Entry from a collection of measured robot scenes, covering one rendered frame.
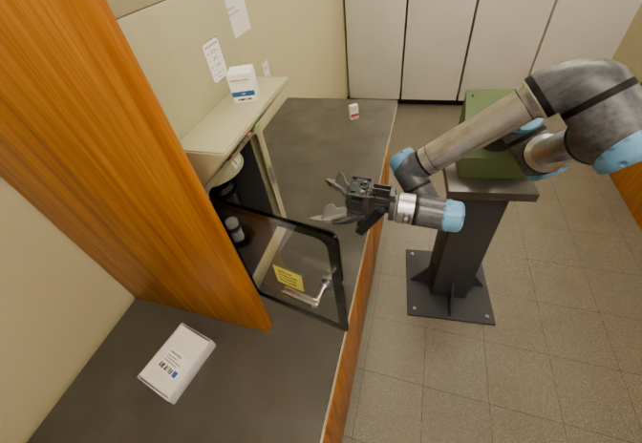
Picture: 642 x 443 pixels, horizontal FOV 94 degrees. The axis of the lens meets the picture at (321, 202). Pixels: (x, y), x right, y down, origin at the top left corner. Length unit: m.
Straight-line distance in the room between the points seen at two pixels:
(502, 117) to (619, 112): 0.18
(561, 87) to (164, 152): 0.70
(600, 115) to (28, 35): 0.86
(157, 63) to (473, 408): 1.84
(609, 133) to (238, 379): 0.97
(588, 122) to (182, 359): 1.06
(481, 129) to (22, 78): 0.80
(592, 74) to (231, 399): 1.03
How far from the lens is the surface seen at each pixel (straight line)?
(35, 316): 1.07
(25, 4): 0.50
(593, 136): 0.76
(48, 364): 1.15
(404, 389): 1.85
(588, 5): 3.78
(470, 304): 2.09
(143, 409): 1.03
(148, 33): 0.61
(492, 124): 0.77
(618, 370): 2.25
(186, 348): 0.98
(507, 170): 1.38
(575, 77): 0.76
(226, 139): 0.58
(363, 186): 0.72
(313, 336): 0.92
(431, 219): 0.73
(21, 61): 0.57
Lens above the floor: 1.79
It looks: 44 degrees down
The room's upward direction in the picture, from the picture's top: 9 degrees counter-clockwise
